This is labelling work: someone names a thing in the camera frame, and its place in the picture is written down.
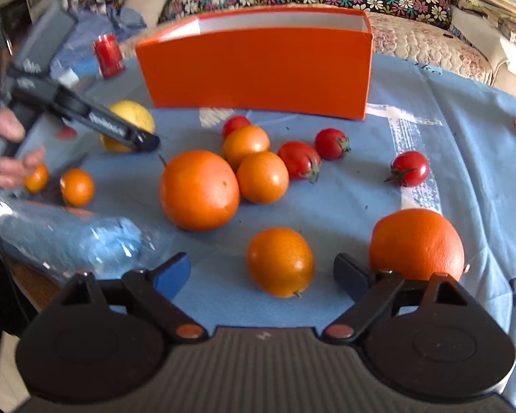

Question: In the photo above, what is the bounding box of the yellow pear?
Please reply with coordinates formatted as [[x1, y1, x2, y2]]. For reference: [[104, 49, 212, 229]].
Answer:
[[99, 100, 155, 153]]

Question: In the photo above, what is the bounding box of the person's left hand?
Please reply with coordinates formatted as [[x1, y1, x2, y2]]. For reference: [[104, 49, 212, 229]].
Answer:
[[0, 105, 47, 190]]

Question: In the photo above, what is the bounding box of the large orange right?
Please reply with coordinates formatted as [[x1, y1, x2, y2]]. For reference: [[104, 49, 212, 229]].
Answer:
[[369, 208, 465, 280]]

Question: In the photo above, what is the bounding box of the large orange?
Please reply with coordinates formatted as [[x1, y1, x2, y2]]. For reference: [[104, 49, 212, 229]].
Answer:
[[369, 208, 465, 280], [159, 150, 240, 231]]

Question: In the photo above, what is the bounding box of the kumquat far left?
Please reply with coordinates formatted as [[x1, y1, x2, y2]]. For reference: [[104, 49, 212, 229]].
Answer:
[[24, 163, 50, 194]]

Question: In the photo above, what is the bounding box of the red soda can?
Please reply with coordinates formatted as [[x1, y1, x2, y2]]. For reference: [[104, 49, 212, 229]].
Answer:
[[94, 34, 126, 79]]

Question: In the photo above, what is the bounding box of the kumquat near front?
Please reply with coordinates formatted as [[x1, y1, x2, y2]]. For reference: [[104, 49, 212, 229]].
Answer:
[[246, 227, 315, 298]]

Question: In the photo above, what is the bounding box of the kumquat beside pear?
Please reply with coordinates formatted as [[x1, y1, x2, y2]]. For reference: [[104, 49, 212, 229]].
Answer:
[[60, 169, 95, 207]]

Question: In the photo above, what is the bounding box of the large orange left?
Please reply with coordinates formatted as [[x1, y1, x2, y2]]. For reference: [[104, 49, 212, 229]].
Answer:
[[159, 150, 240, 231]]

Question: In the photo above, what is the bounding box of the cherry tomato right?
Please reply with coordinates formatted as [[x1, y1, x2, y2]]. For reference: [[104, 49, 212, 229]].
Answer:
[[385, 150, 430, 188]]

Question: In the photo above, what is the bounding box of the cherry tomato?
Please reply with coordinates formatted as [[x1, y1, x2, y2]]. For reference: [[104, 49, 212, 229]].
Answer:
[[222, 115, 250, 139], [314, 128, 351, 160], [385, 150, 430, 188]]

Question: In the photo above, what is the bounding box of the blue star-print tablecloth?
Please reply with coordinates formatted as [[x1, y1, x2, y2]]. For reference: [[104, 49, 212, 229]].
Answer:
[[0, 53, 516, 410]]

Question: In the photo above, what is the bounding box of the cherry tomato middle low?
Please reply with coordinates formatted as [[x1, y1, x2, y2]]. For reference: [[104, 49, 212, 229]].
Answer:
[[278, 141, 321, 184]]

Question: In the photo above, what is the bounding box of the cherry tomato top middle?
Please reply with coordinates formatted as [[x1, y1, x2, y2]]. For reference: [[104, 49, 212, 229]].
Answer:
[[314, 128, 351, 160]]

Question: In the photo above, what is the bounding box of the kumquat lower cluster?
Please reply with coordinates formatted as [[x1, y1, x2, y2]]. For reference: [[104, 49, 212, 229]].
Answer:
[[237, 152, 290, 204]]

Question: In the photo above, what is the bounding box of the kumquat cluster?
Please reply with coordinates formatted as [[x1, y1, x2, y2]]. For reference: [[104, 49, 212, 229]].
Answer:
[[223, 125, 270, 171], [237, 152, 290, 204]]

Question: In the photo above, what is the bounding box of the kumquat upper left cluster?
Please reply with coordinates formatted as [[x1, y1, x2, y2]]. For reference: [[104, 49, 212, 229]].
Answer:
[[223, 125, 270, 171]]

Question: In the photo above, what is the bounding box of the cherry tomato far left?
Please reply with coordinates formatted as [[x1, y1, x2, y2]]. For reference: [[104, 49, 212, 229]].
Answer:
[[222, 115, 250, 139]]

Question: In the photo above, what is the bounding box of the orange cardboard box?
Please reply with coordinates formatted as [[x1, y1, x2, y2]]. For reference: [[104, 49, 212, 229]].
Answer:
[[135, 5, 373, 120]]

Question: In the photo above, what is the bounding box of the pink quilted sofa cover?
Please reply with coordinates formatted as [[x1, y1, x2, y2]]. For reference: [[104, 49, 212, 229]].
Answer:
[[368, 12, 495, 86]]

